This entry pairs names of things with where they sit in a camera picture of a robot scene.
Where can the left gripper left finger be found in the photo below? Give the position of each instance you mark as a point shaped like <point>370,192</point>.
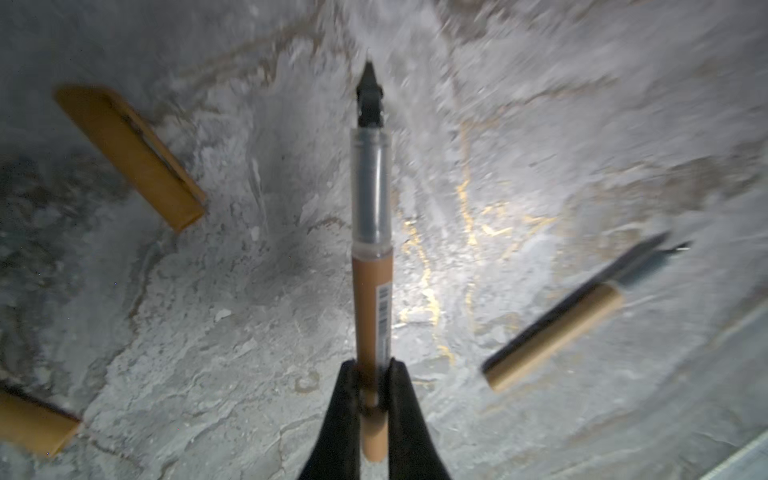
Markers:
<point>336,453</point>

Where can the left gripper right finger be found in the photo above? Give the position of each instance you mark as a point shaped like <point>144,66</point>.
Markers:
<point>412,454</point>

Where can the brown pen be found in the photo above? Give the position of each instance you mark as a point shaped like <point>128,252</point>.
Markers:
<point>372,259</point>

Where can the tan pen lower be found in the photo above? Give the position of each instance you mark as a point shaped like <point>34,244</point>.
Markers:
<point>580,311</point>

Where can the brown pen cap upper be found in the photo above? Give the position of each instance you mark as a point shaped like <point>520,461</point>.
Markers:
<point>133,148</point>

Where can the brown pen cap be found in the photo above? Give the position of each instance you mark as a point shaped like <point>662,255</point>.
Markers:
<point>133,148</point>
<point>34,425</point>

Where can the brown pen cap lower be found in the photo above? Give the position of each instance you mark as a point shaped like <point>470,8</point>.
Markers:
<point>34,425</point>

